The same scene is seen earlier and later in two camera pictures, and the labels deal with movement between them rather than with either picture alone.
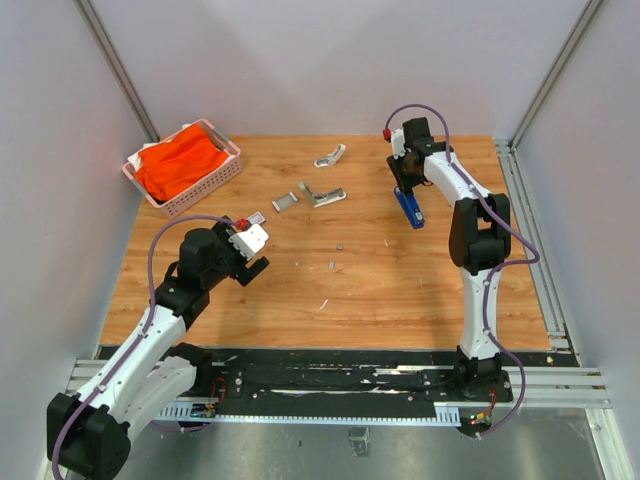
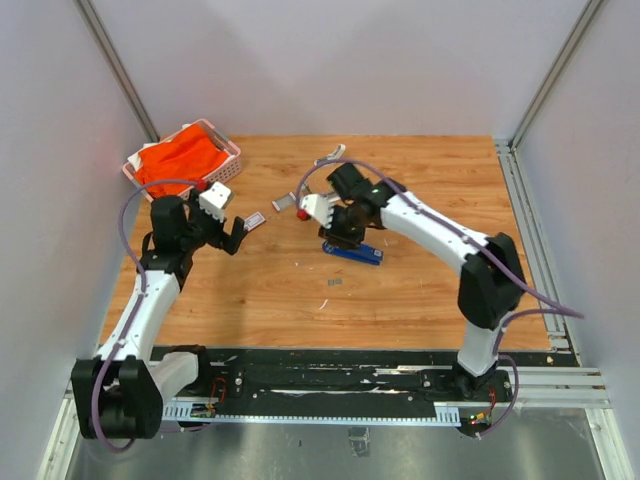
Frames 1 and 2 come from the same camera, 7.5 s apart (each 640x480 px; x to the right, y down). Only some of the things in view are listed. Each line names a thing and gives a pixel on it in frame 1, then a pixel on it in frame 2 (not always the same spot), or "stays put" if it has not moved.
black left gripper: [222, 233] to [229, 242]
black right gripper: [404, 184] to [336, 235]
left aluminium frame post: [96, 25] stays put
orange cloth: [164, 169] stays put
